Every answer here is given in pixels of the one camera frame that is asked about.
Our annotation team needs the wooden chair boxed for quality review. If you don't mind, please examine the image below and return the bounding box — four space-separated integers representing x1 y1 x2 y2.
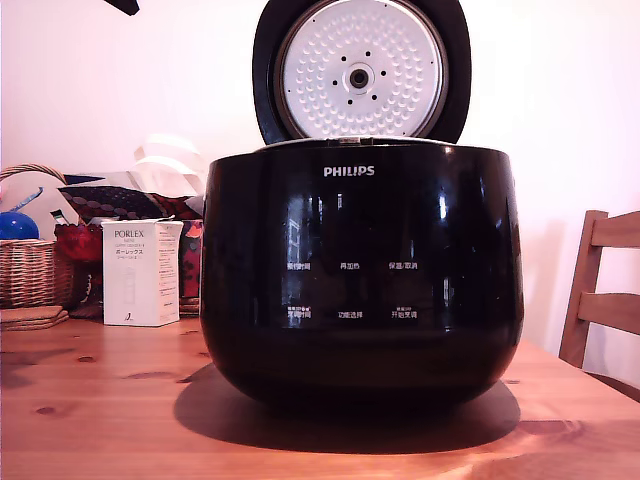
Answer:
558 209 640 404

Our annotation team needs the red crochet cloth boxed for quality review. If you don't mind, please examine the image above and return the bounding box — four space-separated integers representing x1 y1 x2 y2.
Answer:
53 223 105 264

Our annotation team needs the black Philips rice cooker body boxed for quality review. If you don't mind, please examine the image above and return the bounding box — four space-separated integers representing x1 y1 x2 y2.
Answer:
199 141 525 420

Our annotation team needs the wicker basket with handle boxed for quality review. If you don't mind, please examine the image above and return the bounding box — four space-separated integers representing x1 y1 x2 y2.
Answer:
0 163 76 310

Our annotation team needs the white Porlex carton box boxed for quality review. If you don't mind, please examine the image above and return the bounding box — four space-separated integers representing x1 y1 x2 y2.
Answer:
102 217 185 328

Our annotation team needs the blue ball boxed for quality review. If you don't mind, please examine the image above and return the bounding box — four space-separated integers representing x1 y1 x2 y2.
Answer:
0 211 41 241

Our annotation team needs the black rice cooker lid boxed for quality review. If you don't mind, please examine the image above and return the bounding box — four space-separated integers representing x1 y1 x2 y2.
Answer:
251 0 473 147

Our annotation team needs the dark dotted patterned cloth bag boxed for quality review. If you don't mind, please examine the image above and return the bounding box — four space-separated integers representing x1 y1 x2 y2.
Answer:
56 172 206 224

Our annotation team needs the red floral patterned box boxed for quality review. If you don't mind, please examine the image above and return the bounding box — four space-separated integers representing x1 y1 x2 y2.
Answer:
178 218 205 301

